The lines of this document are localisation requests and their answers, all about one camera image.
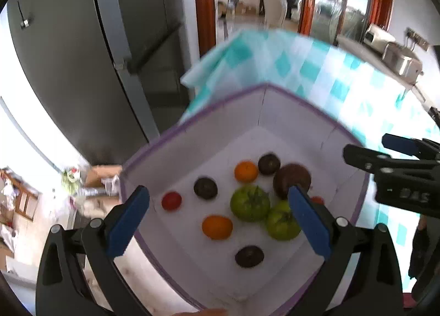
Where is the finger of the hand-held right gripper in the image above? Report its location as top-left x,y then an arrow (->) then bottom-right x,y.
343,144 -> 440,176
381,134 -> 440,160

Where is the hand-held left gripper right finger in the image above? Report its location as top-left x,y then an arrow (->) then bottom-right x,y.
288,186 -> 403,316

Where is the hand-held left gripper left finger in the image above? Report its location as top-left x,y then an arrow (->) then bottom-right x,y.
35,185 -> 152,316

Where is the green tomato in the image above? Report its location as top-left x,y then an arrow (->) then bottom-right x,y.
230,185 -> 271,223
266,200 -> 302,241

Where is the large purple tomato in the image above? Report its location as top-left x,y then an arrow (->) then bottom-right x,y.
273,164 -> 312,200

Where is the small dark tomato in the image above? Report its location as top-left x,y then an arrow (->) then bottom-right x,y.
193,177 -> 218,200
258,153 -> 281,175
235,245 -> 265,268

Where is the orange tangerine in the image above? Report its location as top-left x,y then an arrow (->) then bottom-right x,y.
234,161 -> 259,183
202,216 -> 233,240

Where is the white box with purple trim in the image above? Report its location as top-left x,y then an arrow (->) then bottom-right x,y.
119,84 -> 370,316

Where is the cardboard box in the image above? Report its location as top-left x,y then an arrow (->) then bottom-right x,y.
84,165 -> 123,188

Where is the bag of green vegetables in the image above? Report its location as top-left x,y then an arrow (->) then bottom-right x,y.
61,168 -> 82,197

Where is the teal checkered tablecloth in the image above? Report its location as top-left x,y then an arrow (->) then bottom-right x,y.
180,29 -> 440,289

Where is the grey refrigerator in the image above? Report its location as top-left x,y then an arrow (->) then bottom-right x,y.
7,0 -> 217,165

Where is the white chair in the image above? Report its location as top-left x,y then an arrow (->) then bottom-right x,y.
263,0 -> 287,26

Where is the wall socket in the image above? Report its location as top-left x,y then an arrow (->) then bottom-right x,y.
406,28 -> 429,50

